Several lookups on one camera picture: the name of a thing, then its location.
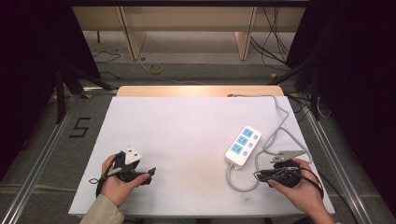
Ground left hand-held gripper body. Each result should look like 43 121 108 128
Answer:
107 146 147 184

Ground white power strip blue sockets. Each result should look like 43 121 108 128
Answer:
224 125 263 171

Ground aluminium floor rail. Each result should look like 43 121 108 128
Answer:
0 91 82 224
302 106 376 224

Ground white floor cable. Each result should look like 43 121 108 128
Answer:
136 58 207 86

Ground black floor cables bundle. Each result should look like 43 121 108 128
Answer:
249 6 301 68

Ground yellow tape roll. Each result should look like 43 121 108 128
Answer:
147 63 163 76

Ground black curtain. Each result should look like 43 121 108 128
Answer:
0 0 102 181
284 0 396 216

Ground person's left hand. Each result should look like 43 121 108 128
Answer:
100 153 151 209

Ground person's right hand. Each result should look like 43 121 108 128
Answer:
268 158 325 217

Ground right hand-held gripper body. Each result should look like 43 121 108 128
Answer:
269 149 303 189

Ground wooden table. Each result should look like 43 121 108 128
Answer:
116 85 285 98

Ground thin black floor cable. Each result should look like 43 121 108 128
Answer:
92 49 122 80

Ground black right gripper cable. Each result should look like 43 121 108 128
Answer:
292 167 362 224

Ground beige wooden shelf unit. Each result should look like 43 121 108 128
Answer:
72 6 306 62

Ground grey power strip cable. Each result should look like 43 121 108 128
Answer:
226 92 314 193

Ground black metal stand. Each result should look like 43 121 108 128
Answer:
268 60 322 121
53 63 114 125

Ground white table mat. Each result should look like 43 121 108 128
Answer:
68 95 336 218

